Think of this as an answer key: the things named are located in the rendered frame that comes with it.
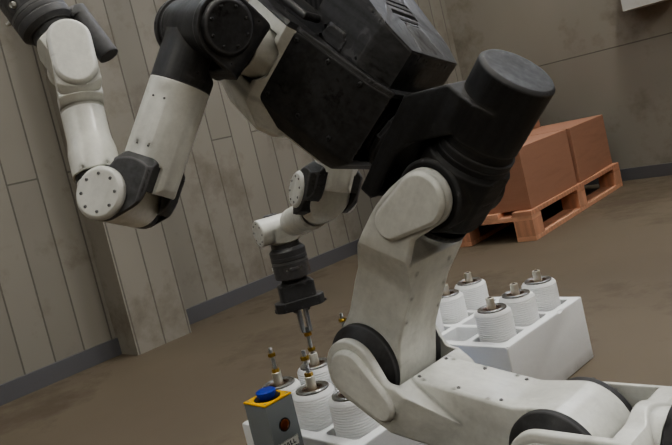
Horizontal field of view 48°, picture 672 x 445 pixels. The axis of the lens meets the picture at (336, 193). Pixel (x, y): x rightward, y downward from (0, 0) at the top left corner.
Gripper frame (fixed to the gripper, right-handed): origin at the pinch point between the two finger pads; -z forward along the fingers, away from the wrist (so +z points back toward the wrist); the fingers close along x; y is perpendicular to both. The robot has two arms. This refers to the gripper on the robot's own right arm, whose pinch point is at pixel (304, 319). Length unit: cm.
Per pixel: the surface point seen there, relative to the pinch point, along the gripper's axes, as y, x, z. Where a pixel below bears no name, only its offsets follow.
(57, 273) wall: 177, -79, 9
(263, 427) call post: -34.5, -17.4, -9.8
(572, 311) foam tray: 7, 74, -21
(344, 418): -30.2, -0.9, -14.8
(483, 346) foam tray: -3.5, 42.0, -18.8
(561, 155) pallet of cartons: 204, 191, -1
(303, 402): -19.9, -7.1, -12.6
